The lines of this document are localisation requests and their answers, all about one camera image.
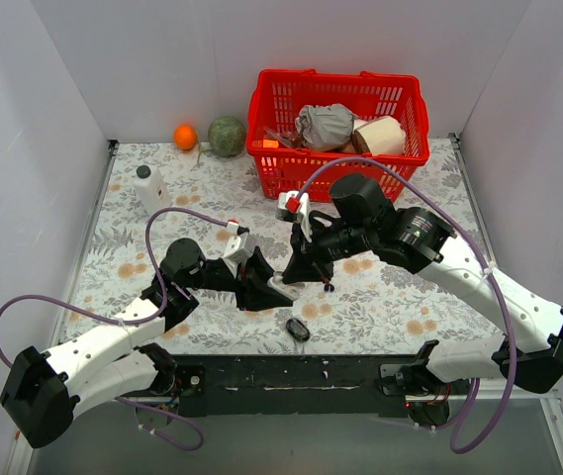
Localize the white earbud charging case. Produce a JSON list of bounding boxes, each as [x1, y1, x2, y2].
[[267, 273, 300, 301]]

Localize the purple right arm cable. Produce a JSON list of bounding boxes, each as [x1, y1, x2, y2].
[[295, 156, 518, 455]]

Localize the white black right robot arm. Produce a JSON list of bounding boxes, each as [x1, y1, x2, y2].
[[278, 174, 563, 394]]

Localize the beige paper roll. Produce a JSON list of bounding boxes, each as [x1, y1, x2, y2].
[[351, 116, 407, 155]]

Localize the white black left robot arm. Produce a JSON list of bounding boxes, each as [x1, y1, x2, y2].
[[0, 234, 299, 448]]

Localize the white bottle black cap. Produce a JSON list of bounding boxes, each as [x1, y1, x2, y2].
[[133, 164, 172, 216]]

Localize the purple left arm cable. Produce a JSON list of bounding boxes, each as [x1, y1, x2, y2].
[[0, 207, 240, 451]]

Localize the crumpled grey bag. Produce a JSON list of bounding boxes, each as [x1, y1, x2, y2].
[[295, 103, 357, 151]]

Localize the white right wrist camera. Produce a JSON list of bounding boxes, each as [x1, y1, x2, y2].
[[275, 190, 312, 242]]

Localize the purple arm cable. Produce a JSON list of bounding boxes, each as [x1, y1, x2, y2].
[[0, 207, 240, 451], [295, 156, 518, 455]]

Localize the green melon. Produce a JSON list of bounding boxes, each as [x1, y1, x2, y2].
[[197, 116, 247, 163]]

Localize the floral patterned table mat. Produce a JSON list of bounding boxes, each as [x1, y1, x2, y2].
[[56, 143, 496, 354]]

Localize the clear plastic snack wrapper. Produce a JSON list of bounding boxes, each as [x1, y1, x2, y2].
[[264, 127, 303, 149]]

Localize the red plastic shopping basket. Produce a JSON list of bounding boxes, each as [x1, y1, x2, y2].
[[246, 69, 430, 199]]

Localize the orange fruit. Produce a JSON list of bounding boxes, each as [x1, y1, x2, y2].
[[173, 124, 198, 150]]

